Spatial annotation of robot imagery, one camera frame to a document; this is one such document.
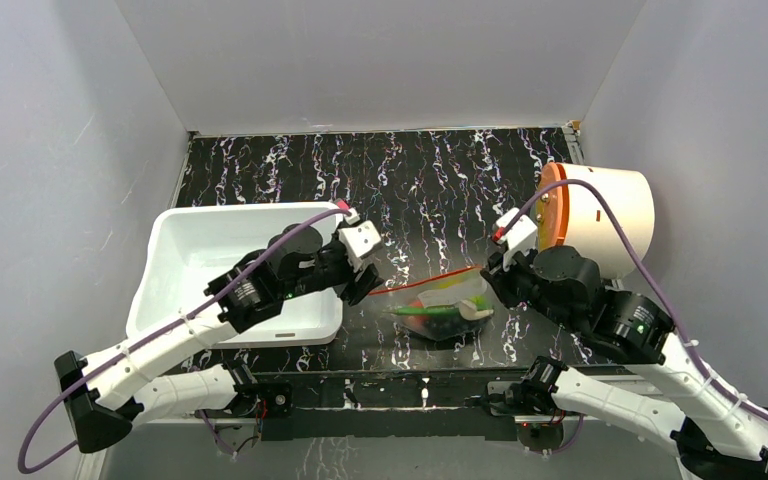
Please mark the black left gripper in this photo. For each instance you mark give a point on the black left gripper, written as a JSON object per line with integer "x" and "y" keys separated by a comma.
{"x": 358, "y": 282}

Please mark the white orange cylinder container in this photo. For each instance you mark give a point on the white orange cylinder container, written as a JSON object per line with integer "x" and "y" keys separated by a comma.
{"x": 571, "y": 215}

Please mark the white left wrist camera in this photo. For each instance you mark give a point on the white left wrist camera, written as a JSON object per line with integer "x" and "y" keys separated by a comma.
{"x": 360, "y": 238}

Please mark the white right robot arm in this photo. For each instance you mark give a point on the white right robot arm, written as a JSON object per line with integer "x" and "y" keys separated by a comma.
{"x": 713, "y": 432}

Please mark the beige mushroom toy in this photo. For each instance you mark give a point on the beige mushroom toy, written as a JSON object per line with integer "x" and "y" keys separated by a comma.
{"x": 471, "y": 312}

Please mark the green chili pepper toy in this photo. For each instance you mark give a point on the green chili pepper toy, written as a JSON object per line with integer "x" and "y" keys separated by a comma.
{"x": 419, "y": 310}

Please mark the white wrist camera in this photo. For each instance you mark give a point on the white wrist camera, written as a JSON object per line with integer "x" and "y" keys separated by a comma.
{"x": 513, "y": 234}
{"x": 360, "y": 238}

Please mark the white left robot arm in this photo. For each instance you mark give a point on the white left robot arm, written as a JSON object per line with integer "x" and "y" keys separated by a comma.
{"x": 110, "y": 392}

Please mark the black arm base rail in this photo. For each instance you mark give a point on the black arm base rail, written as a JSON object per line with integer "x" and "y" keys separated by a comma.
{"x": 364, "y": 404}

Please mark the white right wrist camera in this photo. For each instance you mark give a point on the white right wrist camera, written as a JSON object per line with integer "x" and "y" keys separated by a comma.
{"x": 513, "y": 234}

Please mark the clear orange zip bag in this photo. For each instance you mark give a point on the clear orange zip bag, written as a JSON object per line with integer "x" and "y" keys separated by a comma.
{"x": 445, "y": 289}

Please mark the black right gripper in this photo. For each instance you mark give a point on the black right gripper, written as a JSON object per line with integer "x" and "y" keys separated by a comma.
{"x": 502, "y": 273}

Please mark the black grape bunch toy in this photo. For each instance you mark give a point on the black grape bunch toy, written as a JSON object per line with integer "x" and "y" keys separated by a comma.
{"x": 439, "y": 328}

